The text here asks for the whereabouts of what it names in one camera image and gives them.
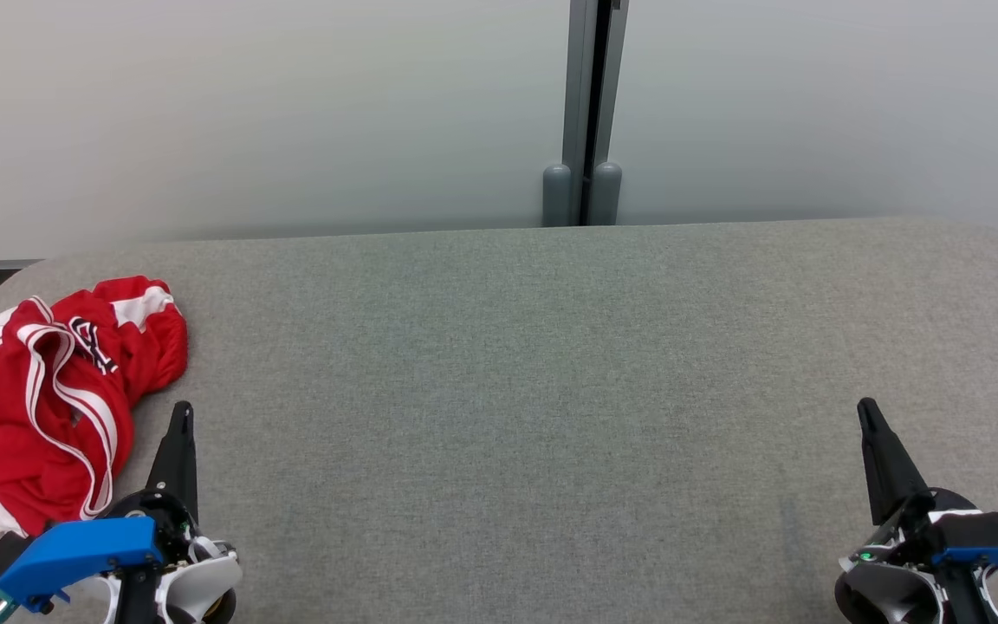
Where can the blue-topped right gripper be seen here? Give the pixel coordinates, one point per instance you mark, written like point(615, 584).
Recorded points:
point(984, 555)

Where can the blue-topped left gripper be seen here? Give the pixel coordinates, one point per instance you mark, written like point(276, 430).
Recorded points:
point(83, 550)

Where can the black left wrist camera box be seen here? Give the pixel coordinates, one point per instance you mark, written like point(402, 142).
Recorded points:
point(1, 555)

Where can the grey cylindrical post foot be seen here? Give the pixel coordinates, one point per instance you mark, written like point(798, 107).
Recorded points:
point(606, 195)
point(556, 195)

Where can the grey partition post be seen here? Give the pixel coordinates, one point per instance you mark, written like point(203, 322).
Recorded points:
point(577, 87)

